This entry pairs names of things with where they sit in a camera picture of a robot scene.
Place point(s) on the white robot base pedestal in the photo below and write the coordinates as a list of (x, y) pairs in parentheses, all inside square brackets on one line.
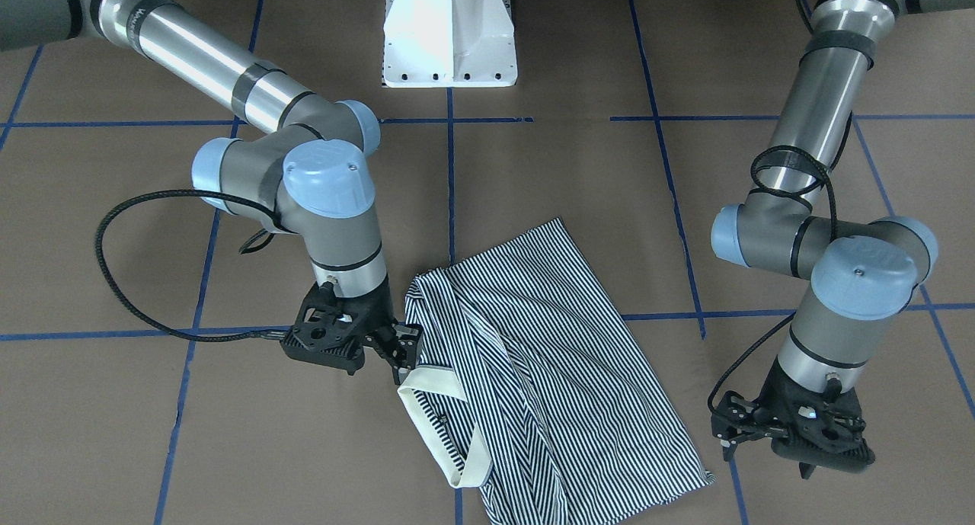
[(449, 44)]

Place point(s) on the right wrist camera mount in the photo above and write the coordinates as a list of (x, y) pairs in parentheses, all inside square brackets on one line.
[(325, 335)]

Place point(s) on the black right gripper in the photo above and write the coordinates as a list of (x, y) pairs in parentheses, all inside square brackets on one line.
[(375, 316)]

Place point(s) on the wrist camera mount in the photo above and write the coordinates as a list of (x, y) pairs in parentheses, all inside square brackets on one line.
[(325, 335), (827, 439)]

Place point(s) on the striped polo shirt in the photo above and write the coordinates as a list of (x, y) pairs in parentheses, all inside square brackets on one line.
[(530, 388)]

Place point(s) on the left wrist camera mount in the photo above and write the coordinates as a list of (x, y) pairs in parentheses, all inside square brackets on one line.
[(827, 439)]

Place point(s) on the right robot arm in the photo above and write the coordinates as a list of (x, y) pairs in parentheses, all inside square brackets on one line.
[(308, 174)]

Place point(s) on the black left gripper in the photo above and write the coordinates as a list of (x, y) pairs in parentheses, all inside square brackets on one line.
[(778, 393)]

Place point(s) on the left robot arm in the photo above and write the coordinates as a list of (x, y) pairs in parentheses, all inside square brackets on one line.
[(860, 275)]

